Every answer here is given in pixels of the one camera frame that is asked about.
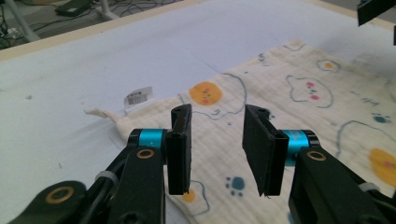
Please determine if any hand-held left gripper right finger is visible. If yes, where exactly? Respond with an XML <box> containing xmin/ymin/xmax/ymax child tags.
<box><xmin>242</xmin><ymin>104</ymin><xmax>320</xmax><ymax>198</ymax></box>

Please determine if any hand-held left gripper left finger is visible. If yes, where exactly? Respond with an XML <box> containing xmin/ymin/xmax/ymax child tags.
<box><xmin>128</xmin><ymin>103</ymin><xmax>193</xmax><ymax>196</ymax></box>

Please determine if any cream printed cloth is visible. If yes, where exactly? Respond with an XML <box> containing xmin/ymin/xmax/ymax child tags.
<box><xmin>83</xmin><ymin>39</ymin><xmax>396</xmax><ymax>224</ymax></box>

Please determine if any white grid mat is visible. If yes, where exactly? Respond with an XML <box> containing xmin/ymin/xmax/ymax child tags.
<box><xmin>0</xmin><ymin>0</ymin><xmax>396</xmax><ymax>224</ymax></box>

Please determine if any white desk leg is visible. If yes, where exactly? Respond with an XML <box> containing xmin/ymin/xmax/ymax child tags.
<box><xmin>94</xmin><ymin>0</ymin><xmax>120</xmax><ymax>22</ymax></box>
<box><xmin>4</xmin><ymin>0</ymin><xmax>41</xmax><ymax>43</ymax></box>

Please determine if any flat black device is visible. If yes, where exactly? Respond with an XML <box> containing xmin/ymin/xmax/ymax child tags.
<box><xmin>54</xmin><ymin>0</ymin><xmax>93</xmax><ymax>17</ymax></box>

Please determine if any loose black floor cable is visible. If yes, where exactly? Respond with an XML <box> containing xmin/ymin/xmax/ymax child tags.
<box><xmin>108</xmin><ymin>0</ymin><xmax>185</xmax><ymax>18</ymax></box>

